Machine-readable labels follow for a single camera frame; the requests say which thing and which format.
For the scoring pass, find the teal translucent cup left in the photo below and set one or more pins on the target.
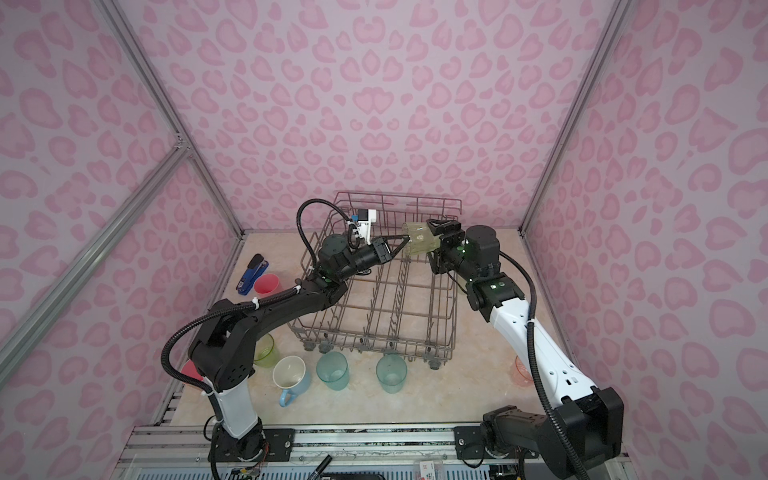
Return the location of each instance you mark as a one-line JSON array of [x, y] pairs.
[[333, 371]]

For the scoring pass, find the teal translucent cup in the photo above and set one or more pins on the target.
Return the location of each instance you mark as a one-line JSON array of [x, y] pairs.
[[391, 372], [333, 371]]

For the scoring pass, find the grey wire dish rack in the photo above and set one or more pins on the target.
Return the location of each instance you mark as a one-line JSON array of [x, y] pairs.
[[399, 308]]

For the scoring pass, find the bright green translucent cup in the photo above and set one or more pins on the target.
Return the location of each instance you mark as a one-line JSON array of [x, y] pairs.
[[266, 354]]

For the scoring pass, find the teal translucent cup right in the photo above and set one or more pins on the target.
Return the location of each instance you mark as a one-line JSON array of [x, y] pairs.
[[391, 372]]

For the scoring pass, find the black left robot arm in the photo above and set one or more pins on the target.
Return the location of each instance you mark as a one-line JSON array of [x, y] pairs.
[[223, 349]]

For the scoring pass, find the light pink translucent cup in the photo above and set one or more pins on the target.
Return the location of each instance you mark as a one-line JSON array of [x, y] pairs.
[[519, 374]]

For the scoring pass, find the white blue ceramic mug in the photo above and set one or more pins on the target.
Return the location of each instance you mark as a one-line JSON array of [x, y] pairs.
[[292, 377]]

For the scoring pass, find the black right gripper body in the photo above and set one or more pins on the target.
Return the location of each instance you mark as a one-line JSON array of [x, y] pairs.
[[446, 255]]

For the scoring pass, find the blue stapler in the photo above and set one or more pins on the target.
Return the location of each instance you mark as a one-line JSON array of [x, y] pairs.
[[255, 268]]

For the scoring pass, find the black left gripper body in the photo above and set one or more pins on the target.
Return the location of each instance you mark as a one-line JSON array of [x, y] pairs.
[[368, 258]]

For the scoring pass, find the magenta plastic cup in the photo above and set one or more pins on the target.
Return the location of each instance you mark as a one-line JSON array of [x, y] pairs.
[[189, 369]]

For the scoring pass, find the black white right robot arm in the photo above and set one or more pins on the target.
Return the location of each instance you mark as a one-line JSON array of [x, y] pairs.
[[581, 425]]

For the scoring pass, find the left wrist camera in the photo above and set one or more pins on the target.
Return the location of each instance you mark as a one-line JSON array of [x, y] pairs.
[[362, 226]]

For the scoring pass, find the black marker pen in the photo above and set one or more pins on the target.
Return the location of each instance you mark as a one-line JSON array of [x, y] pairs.
[[319, 470]]

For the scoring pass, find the pink plastic cup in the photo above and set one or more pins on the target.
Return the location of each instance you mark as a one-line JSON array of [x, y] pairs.
[[266, 285]]

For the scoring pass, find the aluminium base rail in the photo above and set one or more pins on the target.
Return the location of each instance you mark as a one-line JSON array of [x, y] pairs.
[[393, 451]]

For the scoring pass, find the yellow-green translucent cup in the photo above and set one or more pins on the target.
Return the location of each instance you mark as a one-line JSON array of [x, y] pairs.
[[421, 239]]

